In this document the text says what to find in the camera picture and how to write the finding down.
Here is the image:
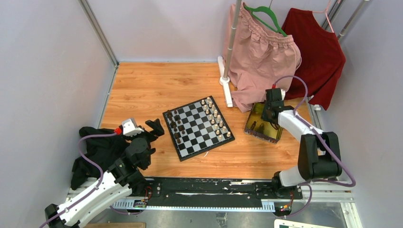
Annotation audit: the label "pink clothes hanger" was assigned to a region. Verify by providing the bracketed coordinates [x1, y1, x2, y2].
[312, 0, 334, 33]

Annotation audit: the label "pink hanging shorts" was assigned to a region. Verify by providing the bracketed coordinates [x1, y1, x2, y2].
[228, 5, 302, 113]

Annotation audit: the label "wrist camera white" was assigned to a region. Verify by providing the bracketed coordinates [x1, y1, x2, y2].
[114, 118, 144, 137]
[272, 84, 286, 101]

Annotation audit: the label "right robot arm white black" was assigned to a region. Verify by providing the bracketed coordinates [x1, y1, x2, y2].
[261, 88, 342, 199]

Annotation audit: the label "dark chess pieces in tray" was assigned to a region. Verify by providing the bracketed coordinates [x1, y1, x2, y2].
[249, 121, 265, 133]

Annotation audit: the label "black cloth heap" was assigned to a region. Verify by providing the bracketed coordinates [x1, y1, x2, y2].
[70, 136, 129, 190]

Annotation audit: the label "white clothes rack stand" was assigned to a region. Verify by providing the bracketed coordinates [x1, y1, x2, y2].
[217, 0, 242, 107]

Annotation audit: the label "dark red hanging shirt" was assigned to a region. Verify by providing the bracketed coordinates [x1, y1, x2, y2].
[282, 8, 346, 110]

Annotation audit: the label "row of light chess pieces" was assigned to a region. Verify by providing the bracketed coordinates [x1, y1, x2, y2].
[198, 96, 233, 144]

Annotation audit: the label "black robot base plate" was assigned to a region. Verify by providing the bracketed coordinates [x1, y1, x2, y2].
[131, 177, 303, 216]

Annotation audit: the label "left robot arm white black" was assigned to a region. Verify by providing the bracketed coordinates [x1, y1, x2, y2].
[41, 118, 164, 228]

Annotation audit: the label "green clothes hanger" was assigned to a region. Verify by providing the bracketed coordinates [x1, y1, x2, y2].
[243, 4, 288, 38]

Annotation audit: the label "black white chess board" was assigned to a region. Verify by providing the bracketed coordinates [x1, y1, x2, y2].
[163, 97, 235, 161]

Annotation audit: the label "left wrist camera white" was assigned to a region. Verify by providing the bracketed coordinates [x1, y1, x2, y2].
[114, 118, 144, 137]

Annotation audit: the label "dark chess piece cluster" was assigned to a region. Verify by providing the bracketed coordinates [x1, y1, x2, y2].
[166, 110, 187, 144]

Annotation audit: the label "yellow transparent piece tray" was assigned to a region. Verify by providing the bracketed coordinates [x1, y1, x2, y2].
[244, 103, 283, 144]

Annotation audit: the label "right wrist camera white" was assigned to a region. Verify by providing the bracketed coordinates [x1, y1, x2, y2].
[272, 84, 286, 101]

